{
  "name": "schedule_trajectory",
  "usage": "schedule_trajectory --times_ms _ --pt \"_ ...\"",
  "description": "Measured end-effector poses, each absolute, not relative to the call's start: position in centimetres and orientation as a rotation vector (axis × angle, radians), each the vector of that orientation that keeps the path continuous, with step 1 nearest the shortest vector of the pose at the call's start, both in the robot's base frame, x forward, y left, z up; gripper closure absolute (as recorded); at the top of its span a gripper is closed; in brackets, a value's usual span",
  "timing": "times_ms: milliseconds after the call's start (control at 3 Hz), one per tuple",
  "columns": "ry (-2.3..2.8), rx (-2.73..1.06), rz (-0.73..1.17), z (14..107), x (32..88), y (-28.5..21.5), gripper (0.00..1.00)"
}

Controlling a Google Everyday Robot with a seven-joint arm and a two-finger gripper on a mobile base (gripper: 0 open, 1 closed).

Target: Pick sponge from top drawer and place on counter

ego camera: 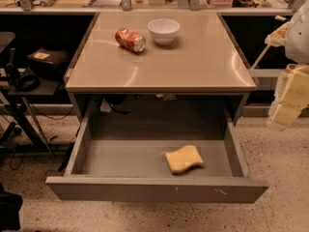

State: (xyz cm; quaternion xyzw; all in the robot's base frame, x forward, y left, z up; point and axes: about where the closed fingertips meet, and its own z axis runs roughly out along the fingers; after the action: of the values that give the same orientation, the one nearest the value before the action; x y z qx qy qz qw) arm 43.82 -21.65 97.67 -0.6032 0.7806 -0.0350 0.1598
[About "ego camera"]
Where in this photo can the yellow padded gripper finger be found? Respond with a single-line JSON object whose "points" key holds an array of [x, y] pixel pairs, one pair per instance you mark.
{"points": [[278, 36], [291, 97]]}

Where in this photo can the yellow sponge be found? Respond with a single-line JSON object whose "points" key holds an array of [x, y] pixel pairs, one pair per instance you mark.
{"points": [[184, 158]]}

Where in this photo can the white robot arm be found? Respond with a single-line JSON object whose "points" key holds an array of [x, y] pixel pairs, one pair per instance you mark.
{"points": [[297, 38]]}

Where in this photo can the grey counter cabinet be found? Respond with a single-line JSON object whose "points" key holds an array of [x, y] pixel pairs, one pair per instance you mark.
{"points": [[202, 59]]}

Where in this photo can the open grey drawer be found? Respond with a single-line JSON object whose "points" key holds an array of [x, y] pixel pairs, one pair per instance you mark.
{"points": [[120, 156]]}

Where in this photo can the tape roll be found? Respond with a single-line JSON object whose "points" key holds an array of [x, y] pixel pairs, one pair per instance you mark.
{"points": [[290, 68]]}

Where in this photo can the white bowl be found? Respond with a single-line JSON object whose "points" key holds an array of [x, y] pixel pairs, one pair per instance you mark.
{"points": [[163, 31]]}

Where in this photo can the red soda can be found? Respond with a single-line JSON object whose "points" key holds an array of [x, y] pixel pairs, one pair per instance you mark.
{"points": [[130, 40]]}

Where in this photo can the black bag with label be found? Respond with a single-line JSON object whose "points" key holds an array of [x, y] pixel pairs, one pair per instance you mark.
{"points": [[49, 64]]}

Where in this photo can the black headphones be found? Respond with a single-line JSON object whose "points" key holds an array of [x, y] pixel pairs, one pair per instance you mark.
{"points": [[23, 83]]}

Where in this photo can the black side table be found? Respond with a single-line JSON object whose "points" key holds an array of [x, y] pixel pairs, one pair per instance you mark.
{"points": [[24, 114]]}

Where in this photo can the black object on floor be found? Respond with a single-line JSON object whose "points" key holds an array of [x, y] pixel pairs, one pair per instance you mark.
{"points": [[10, 205]]}

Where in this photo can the white stick with handle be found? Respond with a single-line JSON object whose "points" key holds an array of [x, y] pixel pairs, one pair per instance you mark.
{"points": [[262, 54]]}

